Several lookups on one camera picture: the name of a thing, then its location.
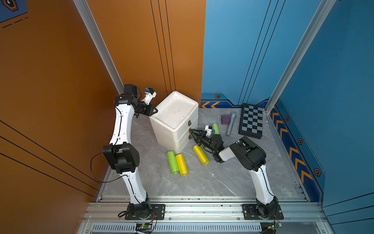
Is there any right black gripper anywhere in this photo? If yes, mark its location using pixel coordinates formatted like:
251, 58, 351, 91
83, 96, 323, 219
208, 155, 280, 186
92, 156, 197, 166
190, 129, 217, 154

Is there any white drawer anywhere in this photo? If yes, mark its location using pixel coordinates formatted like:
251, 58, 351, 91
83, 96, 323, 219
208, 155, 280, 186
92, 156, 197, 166
173, 120, 198, 144
163, 109, 198, 133

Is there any green roll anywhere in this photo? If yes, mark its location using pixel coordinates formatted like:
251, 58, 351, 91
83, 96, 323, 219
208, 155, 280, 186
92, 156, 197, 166
167, 151, 180, 175
212, 123, 220, 135

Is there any yellow roll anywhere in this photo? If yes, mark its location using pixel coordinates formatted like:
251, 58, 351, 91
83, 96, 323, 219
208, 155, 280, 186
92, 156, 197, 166
175, 154, 189, 176
193, 145, 209, 165

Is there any white three-drawer cabinet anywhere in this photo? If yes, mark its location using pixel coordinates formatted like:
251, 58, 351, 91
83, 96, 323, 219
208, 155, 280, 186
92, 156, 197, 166
150, 91, 199, 154

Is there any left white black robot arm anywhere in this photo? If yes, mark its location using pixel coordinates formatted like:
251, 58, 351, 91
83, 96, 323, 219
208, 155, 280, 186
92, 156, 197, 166
103, 91, 157, 211

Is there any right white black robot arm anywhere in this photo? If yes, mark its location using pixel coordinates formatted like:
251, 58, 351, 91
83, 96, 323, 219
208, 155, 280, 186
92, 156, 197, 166
189, 129, 279, 218

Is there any purple embossed cube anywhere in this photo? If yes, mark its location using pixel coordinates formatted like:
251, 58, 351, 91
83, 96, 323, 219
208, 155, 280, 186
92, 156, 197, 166
221, 115, 230, 125

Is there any silver toy microphone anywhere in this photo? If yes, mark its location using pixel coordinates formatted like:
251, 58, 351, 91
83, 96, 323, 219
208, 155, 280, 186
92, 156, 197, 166
226, 112, 237, 137

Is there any black silver chessboard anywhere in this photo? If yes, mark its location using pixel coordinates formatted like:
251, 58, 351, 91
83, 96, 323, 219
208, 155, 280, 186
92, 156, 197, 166
238, 103, 264, 139

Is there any left green circuit board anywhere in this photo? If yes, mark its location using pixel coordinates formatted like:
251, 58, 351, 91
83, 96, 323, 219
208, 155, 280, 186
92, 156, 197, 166
134, 223, 153, 234

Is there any green circuit board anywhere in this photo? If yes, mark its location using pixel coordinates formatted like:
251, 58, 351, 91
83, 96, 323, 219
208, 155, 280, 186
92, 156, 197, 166
267, 222, 283, 233
134, 223, 153, 234

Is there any right green circuit board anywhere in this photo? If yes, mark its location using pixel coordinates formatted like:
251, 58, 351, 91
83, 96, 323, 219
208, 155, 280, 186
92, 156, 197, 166
267, 222, 283, 233

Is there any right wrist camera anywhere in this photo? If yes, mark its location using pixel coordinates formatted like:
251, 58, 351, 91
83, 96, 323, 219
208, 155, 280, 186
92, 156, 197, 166
205, 125, 214, 138

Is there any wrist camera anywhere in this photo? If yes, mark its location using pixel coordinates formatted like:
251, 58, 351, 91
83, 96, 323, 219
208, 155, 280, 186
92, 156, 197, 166
142, 88, 157, 105
205, 125, 214, 138

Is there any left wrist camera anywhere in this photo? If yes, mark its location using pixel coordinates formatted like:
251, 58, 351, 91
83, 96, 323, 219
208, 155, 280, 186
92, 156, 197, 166
142, 88, 157, 105

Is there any aluminium mounting rail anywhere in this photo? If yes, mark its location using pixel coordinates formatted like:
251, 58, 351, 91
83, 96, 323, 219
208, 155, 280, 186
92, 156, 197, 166
78, 195, 333, 234

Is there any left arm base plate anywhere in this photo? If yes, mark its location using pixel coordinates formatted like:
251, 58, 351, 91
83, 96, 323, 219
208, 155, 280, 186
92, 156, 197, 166
124, 203, 166, 220

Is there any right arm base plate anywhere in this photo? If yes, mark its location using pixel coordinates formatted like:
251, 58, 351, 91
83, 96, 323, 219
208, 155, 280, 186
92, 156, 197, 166
242, 204, 284, 220

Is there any left aluminium corner post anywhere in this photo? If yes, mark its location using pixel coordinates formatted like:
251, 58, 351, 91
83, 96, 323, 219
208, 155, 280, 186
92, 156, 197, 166
73, 0, 124, 94

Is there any aluminium corner post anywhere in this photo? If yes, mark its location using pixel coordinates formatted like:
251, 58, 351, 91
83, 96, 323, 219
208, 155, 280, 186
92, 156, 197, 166
73, 0, 124, 94
265, 0, 336, 115

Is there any right aluminium corner post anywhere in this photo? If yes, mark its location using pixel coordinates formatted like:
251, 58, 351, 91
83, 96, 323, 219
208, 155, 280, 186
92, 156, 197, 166
265, 0, 336, 115

